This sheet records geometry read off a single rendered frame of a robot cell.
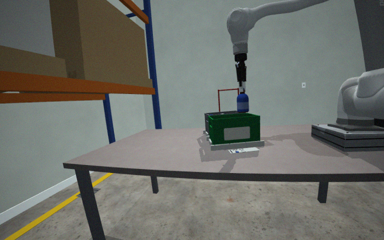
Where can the green plastic crate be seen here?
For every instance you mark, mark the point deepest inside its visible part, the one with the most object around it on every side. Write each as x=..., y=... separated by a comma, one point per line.
x=233, y=128

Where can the white paper pick list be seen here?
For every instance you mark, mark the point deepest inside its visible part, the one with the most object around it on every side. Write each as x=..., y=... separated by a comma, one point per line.
x=242, y=150

